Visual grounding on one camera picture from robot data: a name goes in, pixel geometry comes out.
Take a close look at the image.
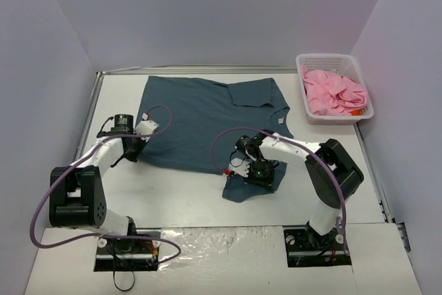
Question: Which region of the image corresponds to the teal blue t-shirt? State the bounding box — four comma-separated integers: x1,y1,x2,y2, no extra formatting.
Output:
137,75,295,204

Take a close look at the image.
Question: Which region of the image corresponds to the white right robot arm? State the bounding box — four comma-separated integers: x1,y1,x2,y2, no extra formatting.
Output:
225,131,364,249

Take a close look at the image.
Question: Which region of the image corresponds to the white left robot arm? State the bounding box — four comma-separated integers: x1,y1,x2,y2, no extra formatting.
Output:
49,114,159,252

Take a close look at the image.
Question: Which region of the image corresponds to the pink t-shirt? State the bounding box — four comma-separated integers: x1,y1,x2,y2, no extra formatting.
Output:
301,66,369,116

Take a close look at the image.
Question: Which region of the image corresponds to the orange garment in basket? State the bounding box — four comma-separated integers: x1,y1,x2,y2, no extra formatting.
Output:
350,109,362,116

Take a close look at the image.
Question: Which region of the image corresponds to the white plastic basket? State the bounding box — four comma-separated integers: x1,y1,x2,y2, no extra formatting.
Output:
296,53,374,124

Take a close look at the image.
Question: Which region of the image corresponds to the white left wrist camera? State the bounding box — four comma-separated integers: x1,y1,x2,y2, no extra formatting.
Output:
135,113,159,142

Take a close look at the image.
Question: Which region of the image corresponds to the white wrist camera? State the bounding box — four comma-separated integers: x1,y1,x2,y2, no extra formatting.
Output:
223,158,251,178
135,113,159,142

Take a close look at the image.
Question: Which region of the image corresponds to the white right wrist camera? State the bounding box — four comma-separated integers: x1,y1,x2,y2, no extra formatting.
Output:
223,158,251,178

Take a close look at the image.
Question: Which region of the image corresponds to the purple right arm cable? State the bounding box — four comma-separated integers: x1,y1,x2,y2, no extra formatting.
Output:
210,127,348,254

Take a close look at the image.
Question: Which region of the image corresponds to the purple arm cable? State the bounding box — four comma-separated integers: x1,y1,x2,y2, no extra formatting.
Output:
30,105,182,262
210,127,348,254

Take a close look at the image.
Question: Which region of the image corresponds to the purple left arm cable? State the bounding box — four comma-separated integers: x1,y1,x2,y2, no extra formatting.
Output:
30,105,182,262

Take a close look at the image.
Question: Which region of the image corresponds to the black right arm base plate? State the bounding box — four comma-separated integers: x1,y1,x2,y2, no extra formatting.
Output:
283,227,352,268

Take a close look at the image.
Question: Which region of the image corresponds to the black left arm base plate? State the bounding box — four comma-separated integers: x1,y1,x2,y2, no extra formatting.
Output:
94,230,161,272

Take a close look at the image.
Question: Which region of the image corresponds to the thin black cable loop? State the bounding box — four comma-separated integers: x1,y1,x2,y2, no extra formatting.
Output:
112,253,137,292

